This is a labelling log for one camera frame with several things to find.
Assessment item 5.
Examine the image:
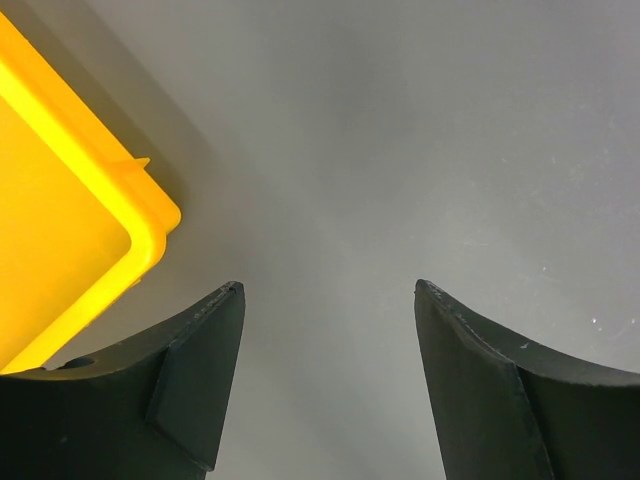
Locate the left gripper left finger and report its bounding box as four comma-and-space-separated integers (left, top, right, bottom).
1, 281, 245, 479

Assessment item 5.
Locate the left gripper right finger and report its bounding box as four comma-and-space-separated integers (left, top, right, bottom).
414, 280, 639, 479

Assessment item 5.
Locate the yellow plastic tray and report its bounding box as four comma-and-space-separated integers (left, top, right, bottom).
1, 19, 181, 374

